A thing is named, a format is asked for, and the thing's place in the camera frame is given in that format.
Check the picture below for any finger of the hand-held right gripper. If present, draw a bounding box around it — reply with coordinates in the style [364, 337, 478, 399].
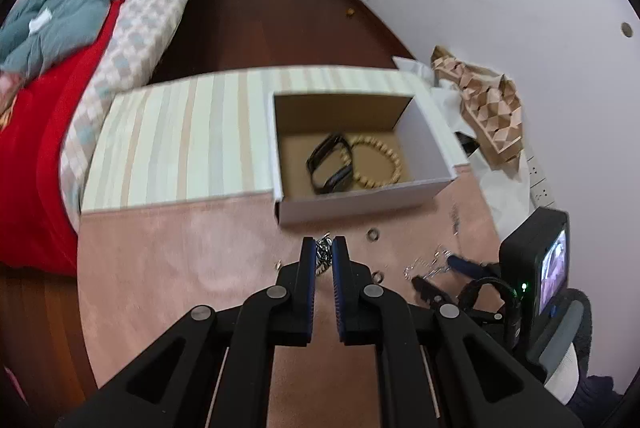
[412, 275, 459, 307]
[446, 255, 503, 281]

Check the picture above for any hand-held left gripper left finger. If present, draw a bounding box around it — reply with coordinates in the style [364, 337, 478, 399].
[55, 237, 318, 428]

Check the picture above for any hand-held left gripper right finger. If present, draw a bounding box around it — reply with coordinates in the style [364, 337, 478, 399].
[331, 235, 583, 428]

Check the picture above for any silver chain bracelet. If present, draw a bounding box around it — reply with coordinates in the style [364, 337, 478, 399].
[316, 232, 334, 277]

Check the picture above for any thin silver necklace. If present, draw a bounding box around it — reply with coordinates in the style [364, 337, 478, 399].
[403, 246, 455, 281]

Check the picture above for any white cardboard box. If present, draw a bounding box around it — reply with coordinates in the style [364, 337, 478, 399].
[271, 90, 472, 227]

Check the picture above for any wooden geometric pattern object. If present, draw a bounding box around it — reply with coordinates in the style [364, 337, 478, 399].
[431, 46, 525, 169]

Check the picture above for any striped pastel flat box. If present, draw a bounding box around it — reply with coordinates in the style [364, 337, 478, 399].
[80, 64, 437, 215]

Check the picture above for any checkered quilt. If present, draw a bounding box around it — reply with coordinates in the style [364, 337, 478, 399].
[59, 0, 222, 215]

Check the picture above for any red blanket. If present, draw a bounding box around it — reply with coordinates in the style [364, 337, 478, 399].
[0, 0, 208, 275]

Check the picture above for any teal blanket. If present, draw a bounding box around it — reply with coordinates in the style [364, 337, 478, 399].
[0, 0, 221, 78]

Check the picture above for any white wall socket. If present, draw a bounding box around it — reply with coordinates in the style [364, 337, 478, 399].
[527, 153, 556, 209]

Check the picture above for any black bracelet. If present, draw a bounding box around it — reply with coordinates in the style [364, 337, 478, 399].
[306, 134, 354, 195]

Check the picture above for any wooden beaded bracelet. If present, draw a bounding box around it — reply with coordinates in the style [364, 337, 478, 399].
[347, 134, 404, 190]

